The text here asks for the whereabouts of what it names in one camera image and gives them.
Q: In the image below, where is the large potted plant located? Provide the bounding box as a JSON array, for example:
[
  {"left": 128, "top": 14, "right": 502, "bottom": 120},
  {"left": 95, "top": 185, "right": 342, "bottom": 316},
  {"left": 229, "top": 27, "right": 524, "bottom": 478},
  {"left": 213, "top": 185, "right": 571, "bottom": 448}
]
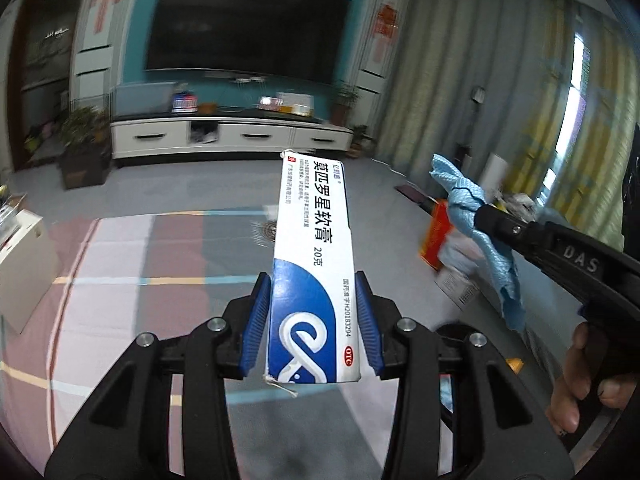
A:
[{"left": 59, "top": 106, "right": 113, "bottom": 190}]

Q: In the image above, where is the dark display cabinet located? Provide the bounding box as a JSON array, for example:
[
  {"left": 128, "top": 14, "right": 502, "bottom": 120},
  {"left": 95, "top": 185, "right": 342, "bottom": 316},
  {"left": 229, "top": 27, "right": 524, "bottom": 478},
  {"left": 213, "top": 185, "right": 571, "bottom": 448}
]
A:
[{"left": 12, "top": 0, "right": 81, "bottom": 171}]

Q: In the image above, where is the tall potted plant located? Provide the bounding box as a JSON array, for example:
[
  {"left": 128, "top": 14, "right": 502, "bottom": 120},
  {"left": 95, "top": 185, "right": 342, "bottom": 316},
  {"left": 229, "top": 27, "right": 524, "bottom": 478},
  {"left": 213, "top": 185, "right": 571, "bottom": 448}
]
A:
[{"left": 332, "top": 82, "right": 360, "bottom": 126}]

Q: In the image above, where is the red and orange box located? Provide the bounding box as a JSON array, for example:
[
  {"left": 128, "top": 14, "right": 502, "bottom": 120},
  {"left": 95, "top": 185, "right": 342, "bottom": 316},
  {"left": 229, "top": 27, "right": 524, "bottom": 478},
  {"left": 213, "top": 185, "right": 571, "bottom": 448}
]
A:
[{"left": 419, "top": 199, "right": 453, "bottom": 267}]

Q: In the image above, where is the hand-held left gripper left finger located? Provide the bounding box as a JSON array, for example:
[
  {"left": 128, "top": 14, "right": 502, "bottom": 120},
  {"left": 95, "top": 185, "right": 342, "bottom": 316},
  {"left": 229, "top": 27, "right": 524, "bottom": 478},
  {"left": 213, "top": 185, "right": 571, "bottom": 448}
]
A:
[{"left": 45, "top": 272, "right": 273, "bottom": 480}]

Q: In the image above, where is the blue cloth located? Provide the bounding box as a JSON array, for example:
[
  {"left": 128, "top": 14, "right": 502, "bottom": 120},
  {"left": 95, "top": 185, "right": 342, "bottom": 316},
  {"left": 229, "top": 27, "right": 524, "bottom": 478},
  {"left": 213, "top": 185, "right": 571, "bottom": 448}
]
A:
[{"left": 430, "top": 154, "right": 528, "bottom": 332}]

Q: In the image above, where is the black television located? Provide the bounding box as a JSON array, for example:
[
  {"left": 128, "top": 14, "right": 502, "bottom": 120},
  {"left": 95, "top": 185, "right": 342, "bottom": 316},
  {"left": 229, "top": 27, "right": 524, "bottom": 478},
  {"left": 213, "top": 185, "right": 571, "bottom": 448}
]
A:
[{"left": 144, "top": 0, "right": 351, "bottom": 86}]

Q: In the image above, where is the white television cabinet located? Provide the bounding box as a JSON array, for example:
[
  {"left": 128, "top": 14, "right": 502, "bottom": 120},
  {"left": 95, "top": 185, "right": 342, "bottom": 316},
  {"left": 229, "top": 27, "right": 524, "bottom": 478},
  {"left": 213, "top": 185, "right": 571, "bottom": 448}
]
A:
[{"left": 110, "top": 112, "right": 355, "bottom": 161}]

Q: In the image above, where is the pink box and white card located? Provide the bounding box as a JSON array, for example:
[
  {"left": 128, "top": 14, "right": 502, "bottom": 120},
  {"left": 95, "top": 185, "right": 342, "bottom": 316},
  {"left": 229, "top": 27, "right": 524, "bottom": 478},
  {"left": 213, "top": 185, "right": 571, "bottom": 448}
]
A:
[{"left": 257, "top": 92, "right": 316, "bottom": 116}]

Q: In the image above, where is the black trash bin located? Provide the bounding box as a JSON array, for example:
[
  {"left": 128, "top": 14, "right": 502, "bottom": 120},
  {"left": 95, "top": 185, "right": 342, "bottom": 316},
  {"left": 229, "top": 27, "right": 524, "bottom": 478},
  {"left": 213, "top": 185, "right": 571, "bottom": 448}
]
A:
[{"left": 432, "top": 321, "right": 506, "bottom": 361}]

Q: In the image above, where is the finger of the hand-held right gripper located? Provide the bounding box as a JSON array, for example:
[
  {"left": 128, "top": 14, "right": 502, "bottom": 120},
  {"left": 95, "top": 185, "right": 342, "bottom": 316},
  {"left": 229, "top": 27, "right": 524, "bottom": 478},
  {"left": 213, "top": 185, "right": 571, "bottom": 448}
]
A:
[{"left": 473, "top": 204, "right": 544, "bottom": 261}]

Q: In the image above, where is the white and blue medicine box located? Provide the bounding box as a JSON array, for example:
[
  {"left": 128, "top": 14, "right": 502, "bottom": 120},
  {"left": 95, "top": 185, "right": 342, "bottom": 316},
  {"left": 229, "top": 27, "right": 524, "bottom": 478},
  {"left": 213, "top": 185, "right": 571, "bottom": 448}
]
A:
[{"left": 263, "top": 149, "right": 362, "bottom": 385}]

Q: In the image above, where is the clear storage box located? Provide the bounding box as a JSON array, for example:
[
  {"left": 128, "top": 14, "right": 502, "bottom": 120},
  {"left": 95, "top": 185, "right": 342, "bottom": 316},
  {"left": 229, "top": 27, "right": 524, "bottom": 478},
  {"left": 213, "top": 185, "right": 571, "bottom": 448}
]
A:
[{"left": 111, "top": 82, "right": 176, "bottom": 121}]

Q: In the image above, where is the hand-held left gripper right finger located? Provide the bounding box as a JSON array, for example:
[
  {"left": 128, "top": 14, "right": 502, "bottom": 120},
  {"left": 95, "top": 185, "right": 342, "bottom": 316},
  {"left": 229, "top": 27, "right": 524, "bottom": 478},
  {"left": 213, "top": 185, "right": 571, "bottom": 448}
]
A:
[{"left": 354, "top": 270, "right": 576, "bottom": 480}]

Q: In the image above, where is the white wooden box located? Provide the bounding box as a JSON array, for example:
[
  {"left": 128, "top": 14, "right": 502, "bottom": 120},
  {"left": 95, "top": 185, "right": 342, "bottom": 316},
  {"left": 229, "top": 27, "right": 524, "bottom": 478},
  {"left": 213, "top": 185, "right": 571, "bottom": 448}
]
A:
[{"left": 0, "top": 192, "right": 48, "bottom": 333}]

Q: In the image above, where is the white shopping bag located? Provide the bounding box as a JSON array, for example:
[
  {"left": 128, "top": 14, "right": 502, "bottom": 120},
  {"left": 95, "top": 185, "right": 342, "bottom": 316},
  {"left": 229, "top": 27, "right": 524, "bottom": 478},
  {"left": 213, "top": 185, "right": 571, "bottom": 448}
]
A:
[{"left": 439, "top": 230, "right": 482, "bottom": 306}]

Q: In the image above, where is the grey and yellow curtain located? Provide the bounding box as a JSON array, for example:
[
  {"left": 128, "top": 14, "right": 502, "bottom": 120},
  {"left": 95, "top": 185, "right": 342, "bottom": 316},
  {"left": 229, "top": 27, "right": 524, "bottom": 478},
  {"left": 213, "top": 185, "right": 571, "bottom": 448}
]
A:
[{"left": 375, "top": 0, "right": 640, "bottom": 241}]

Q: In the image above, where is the person's right hand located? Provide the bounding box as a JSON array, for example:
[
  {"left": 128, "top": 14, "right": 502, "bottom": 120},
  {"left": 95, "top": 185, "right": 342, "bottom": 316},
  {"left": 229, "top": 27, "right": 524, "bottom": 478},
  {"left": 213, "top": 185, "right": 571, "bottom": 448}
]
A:
[{"left": 546, "top": 321, "right": 633, "bottom": 435}]

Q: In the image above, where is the small potted plant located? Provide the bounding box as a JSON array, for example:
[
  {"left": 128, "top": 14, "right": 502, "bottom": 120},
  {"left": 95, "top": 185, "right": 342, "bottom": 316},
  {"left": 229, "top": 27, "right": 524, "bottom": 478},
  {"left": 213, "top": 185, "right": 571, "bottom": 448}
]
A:
[{"left": 350, "top": 125, "right": 373, "bottom": 158}]

